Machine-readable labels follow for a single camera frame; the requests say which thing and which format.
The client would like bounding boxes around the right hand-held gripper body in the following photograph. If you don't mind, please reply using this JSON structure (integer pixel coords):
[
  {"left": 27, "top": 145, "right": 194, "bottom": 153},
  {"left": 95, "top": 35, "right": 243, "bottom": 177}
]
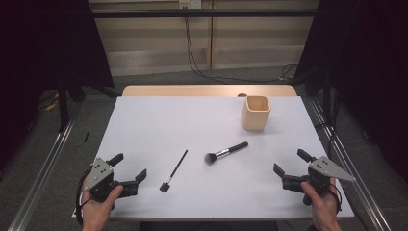
[{"left": 282, "top": 156, "right": 356, "bottom": 206}]

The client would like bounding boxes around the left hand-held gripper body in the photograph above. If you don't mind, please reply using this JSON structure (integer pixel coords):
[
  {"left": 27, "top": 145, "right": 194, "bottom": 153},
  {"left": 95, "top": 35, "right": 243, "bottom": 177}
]
[{"left": 84, "top": 157, "right": 140, "bottom": 204}]

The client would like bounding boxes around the thin black makeup brush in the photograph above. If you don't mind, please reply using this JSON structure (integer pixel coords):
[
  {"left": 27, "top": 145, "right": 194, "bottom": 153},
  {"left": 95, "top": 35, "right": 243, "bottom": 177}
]
[{"left": 159, "top": 149, "right": 189, "bottom": 193}]

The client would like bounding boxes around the black-handled fluffy makeup brush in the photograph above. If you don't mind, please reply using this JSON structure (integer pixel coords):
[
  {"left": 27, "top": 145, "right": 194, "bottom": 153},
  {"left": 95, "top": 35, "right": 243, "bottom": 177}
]
[{"left": 204, "top": 141, "right": 249, "bottom": 167}]

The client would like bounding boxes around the beige square cup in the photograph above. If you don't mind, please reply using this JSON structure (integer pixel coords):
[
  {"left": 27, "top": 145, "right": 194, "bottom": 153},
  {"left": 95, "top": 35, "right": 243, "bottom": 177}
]
[{"left": 241, "top": 95, "right": 272, "bottom": 132}]

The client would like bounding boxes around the person's left hand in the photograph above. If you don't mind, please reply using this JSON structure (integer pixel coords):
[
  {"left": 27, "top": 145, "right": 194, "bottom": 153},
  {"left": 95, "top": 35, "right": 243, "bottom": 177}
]
[{"left": 80, "top": 179, "right": 124, "bottom": 227}]

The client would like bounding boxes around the person's right hand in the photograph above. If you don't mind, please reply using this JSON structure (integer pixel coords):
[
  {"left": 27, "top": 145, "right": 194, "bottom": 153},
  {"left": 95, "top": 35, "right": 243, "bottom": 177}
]
[{"left": 300, "top": 179, "right": 343, "bottom": 227}]

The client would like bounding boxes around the black metal stand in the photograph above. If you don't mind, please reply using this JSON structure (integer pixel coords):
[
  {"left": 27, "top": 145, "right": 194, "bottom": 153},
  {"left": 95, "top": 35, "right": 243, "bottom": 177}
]
[
  {"left": 56, "top": 73, "right": 70, "bottom": 133},
  {"left": 321, "top": 70, "right": 333, "bottom": 124}
]

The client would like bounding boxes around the white table mat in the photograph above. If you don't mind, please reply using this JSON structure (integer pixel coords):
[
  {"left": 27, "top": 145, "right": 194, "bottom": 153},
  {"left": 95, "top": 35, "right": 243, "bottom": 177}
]
[{"left": 71, "top": 95, "right": 355, "bottom": 220}]

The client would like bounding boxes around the black curtain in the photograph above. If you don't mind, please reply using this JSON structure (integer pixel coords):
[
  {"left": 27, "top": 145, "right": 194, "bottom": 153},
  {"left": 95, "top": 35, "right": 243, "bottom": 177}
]
[
  {"left": 293, "top": 0, "right": 408, "bottom": 184},
  {"left": 0, "top": 0, "right": 115, "bottom": 171}
]

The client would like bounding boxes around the left hand-held gripper cable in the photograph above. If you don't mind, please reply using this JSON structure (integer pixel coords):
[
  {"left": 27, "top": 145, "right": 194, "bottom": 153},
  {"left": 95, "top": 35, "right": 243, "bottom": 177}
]
[{"left": 75, "top": 168, "right": 94, "bottom": 226}]

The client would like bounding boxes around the hand-held gripper cable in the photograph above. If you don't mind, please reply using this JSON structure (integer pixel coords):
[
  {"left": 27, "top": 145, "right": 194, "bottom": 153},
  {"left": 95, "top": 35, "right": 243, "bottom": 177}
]
[
  {"left": 328, "top": 184, "right": 343, "bottom": 214},
  {"left": 75, "top": 168, "right": 94, "bottom": 226}
]

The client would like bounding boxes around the right hand-held gripper cable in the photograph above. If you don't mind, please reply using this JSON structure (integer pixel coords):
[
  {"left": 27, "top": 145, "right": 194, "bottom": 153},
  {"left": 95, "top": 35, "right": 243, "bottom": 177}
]
[{"left": 328, "top": 184, "right": 343, "bottom": 214}]

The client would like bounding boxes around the aluminium floor rail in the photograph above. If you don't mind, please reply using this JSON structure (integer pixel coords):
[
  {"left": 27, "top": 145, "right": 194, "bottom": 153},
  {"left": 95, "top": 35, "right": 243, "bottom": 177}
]
[
  {"left": 304, "top": 95, "right": 393, "bottom": 231},
  {"left": 8, "top": 105, "right": 83, "bottom": 231}
]

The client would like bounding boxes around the black wall cable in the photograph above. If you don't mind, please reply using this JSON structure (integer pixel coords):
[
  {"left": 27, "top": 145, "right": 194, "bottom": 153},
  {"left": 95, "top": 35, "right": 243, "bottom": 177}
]
[{"left": 183, "top": 6, "right": 299, "bottom": 85}]

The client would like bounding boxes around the black horizontal frame bar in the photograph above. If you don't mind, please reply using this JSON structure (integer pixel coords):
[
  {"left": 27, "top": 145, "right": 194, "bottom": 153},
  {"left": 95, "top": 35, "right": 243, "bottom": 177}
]
[{"left": 90, "top": 9, "right": 319, "bottom": 19}]

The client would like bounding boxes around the white wall socket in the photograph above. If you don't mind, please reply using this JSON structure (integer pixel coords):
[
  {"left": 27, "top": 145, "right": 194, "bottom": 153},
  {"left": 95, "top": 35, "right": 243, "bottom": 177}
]
[{"left": 178, "top": 0, "right": 202, "bottom": 10}]

